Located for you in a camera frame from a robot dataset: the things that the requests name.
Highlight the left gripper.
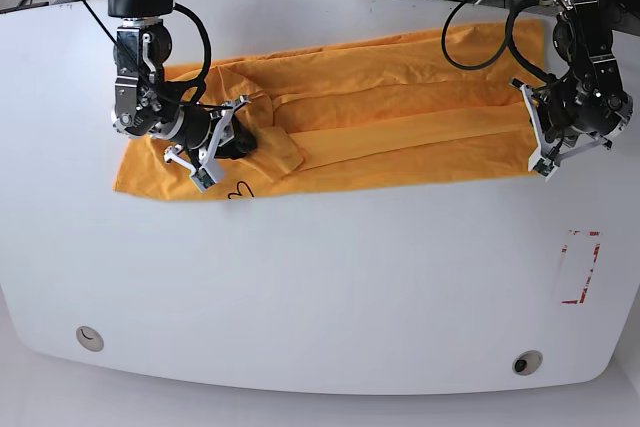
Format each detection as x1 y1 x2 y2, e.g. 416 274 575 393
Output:
510 78 612 167

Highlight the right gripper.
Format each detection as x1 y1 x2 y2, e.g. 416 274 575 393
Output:
163 95 257 174

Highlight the orange t-shirt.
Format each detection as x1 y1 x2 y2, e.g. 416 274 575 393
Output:
113 30 536 201

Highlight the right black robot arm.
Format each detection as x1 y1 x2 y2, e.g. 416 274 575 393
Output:
108 0 257 191

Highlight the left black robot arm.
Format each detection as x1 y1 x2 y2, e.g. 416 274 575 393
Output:
465 0 633 178

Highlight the red tape rectangle marking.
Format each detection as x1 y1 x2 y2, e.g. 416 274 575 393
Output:
555 230 602 305

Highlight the right table grommet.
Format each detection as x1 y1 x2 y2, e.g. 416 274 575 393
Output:
512 350 543 376

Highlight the table grommet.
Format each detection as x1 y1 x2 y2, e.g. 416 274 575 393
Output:
76 326 104 353
512 350 543 376

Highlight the left table grommet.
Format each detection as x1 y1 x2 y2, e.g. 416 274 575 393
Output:
76 326 104 353

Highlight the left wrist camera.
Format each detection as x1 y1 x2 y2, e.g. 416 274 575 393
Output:
528 150 558 181

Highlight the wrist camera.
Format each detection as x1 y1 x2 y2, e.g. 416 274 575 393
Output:
528 150 558 181
190 163 224 193

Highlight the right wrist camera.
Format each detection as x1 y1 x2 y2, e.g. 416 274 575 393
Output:
190 163 224 193

